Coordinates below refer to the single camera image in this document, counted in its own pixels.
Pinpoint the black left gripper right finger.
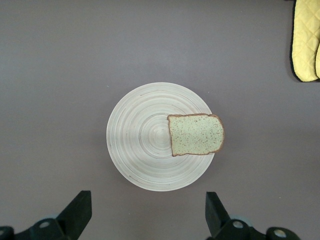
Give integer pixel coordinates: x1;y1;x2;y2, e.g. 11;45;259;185
205;191;300;240

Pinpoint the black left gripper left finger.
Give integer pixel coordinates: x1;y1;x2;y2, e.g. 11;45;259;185
0;190;93;240

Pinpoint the slice of brown-crust bread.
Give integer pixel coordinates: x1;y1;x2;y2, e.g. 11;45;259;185
166;113;225;158

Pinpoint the round pale wooden plate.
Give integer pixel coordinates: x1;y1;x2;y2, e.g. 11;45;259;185
105;81;216;193

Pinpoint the yellow quilted oven mitt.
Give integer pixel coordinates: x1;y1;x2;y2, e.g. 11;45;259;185
315;42;320;80
289;0;320;83

